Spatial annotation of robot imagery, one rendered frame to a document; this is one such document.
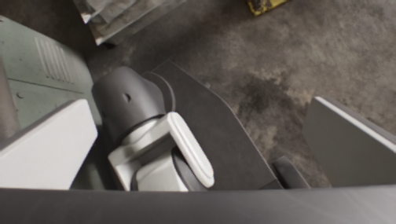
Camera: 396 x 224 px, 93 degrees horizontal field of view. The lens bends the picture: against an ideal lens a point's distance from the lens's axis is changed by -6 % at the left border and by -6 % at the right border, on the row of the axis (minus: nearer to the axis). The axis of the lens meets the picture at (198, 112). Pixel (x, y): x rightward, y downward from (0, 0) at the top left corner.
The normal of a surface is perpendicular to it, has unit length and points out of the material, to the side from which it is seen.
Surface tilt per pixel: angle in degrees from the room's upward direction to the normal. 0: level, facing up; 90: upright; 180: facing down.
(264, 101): 0
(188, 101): 0
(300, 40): 0
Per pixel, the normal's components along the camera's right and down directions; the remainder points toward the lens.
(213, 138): -0.19, -0.06
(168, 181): -0.42, -0.46
